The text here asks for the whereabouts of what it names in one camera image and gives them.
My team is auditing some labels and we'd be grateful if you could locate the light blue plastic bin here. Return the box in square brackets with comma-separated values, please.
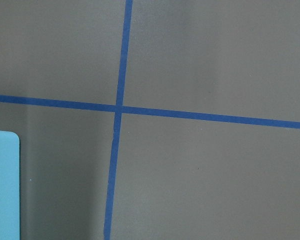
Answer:
[0, 130, 20, 240]

